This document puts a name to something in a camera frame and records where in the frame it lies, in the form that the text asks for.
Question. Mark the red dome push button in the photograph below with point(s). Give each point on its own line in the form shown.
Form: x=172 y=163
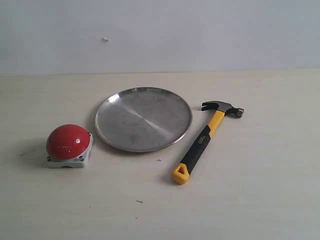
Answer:
x=69 y=146

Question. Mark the yellow black claw hammer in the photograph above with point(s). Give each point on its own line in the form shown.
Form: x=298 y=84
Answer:
x=182 y=172

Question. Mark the round steel plate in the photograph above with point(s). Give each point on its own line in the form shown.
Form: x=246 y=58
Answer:
x=143 y=119

